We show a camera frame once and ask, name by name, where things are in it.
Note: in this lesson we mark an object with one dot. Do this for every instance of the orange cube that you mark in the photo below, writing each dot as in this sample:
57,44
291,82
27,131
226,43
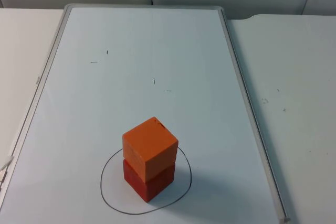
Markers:
149,149

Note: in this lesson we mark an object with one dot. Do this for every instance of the red cube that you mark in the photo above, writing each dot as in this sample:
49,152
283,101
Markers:
155,184

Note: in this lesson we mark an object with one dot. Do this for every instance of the grey-framed whiteboard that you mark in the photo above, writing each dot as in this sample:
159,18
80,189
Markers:
147,77

